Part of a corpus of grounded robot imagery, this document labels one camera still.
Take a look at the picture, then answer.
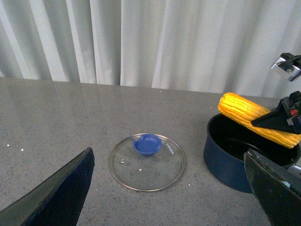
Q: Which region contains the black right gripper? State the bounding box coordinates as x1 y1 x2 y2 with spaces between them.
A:
251 91 301 134

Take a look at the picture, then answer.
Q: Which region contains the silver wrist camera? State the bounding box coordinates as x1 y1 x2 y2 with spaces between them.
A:
271 53 301 82

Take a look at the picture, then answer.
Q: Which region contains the white curtain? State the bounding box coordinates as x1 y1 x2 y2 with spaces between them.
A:
0 0 301 98

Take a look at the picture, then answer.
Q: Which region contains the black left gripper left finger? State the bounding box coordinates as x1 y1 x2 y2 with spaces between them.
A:
0 147 95 226

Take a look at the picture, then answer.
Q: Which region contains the dark blue saucepan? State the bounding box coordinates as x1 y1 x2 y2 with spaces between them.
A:
204 113 301 193

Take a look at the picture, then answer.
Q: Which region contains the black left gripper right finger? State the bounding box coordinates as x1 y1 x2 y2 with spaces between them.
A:
244 150 301 226

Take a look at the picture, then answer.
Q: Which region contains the yellow corn cob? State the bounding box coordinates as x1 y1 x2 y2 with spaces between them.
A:
218 92 301 149

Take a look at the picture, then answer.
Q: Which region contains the glass lid blue knob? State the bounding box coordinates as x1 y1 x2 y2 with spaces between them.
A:
109 133 186 193

